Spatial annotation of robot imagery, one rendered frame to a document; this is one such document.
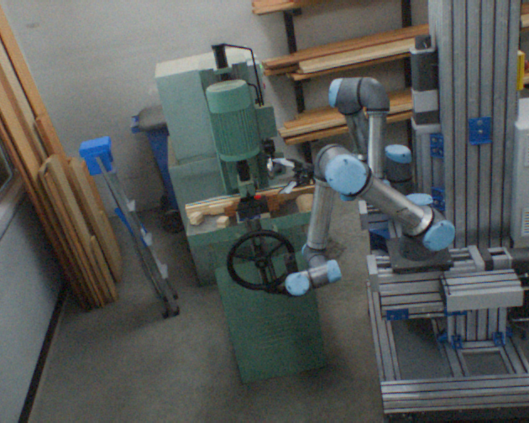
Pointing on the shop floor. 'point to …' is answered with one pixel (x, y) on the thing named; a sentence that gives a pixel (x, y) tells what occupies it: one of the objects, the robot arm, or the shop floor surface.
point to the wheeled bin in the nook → (158, 140)
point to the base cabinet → (270, 324)
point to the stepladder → (129, 219)
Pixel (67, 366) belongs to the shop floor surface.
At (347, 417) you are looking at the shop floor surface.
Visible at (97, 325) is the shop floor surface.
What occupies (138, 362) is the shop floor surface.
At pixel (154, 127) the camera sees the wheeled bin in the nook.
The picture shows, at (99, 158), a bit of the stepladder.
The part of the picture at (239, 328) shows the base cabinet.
